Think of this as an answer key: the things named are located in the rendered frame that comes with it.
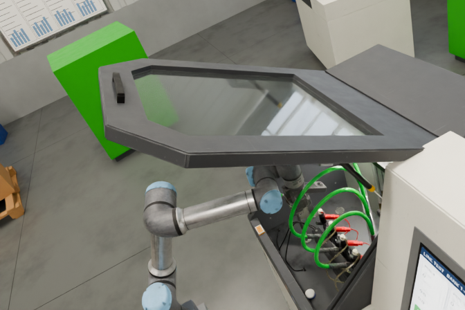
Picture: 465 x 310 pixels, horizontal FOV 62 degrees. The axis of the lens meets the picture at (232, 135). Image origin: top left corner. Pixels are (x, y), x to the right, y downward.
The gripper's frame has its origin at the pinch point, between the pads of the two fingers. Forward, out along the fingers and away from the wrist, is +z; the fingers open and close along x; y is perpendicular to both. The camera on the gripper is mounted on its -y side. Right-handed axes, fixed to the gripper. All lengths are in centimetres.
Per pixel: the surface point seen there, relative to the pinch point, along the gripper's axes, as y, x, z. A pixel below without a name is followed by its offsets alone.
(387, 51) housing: -62, -26, -38
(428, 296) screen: -7, 57, -15
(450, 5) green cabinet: -250, -191, 52
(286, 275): 19.5, 6.2, 17.5
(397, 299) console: -4.2, 46.7, -1.1
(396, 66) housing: -56, -13, -38
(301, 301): 19.9, 19.6, 17.5
